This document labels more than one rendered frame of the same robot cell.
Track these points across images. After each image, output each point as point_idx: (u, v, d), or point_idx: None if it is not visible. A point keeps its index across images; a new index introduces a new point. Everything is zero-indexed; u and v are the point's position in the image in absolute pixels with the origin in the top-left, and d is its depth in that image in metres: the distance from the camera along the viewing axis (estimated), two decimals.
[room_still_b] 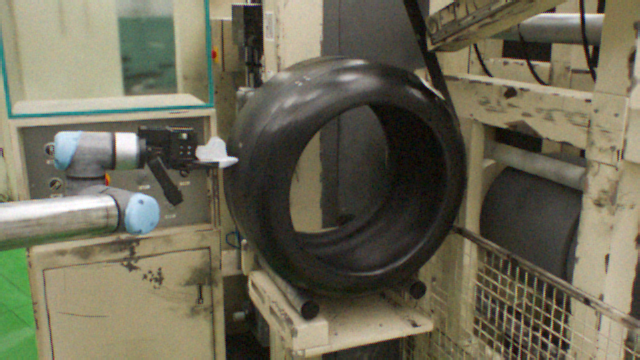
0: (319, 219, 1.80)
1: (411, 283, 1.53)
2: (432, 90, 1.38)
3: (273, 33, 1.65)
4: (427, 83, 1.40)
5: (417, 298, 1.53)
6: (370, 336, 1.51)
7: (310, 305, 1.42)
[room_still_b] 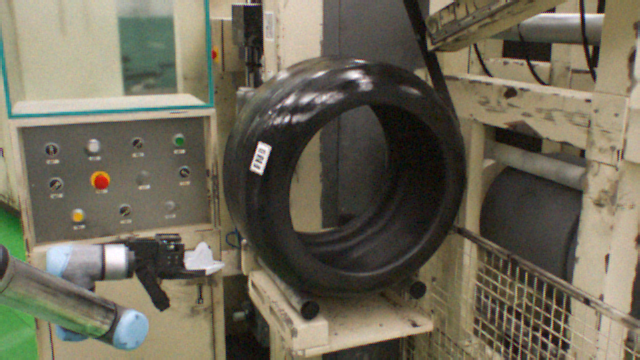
0: (319, 219, 1.80)
1: (415, 297, 1.54)
2: (265, 165, 1.28)
3: (273, 33, 1.65)
4: (256, 164, 1.30)
5: (424, 284, 1.53)
6: (370, 336, 1.51)
7: (305, 314, 1.42)
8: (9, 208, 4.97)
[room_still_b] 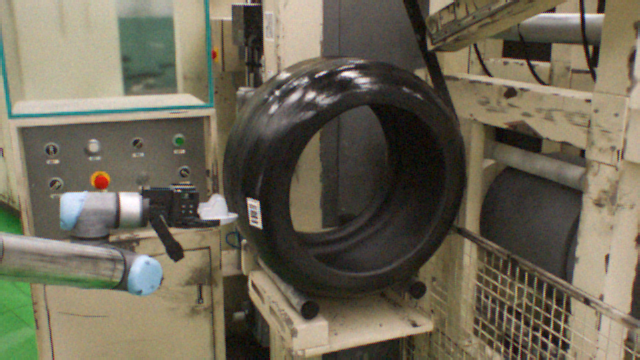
0: (319, 219, 1.80)
1: (420, 295, 1.55)
2: (260, 219, 1.31)
3: (273, 33, 1.65)
4: (253, 219, 1.33)
5: (420, 282, 1.52)
6: (370, 336, 1.51)
7: (305, 314, 1.42)
8: (9, 208, 4.97)
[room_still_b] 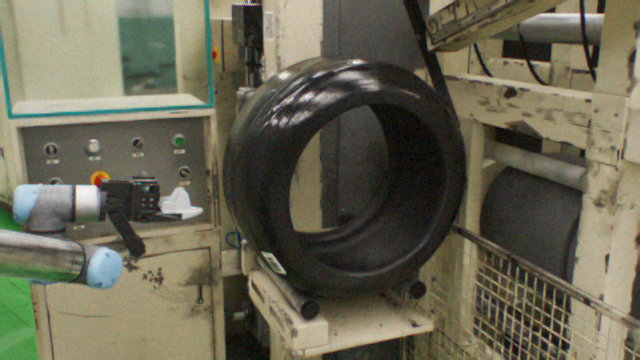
0: (319, 219, 1.80)
1: (422, 293, 1.55)
2: (281, 267, 1.35)
3: (273, 33, 1.65)
4: (275, 268, 1.37)
5: (418, 282, 1.52)
6: (370, 336, 1.51)
7: (306, 315, 1.42)
8: (9, 208, 4.97)
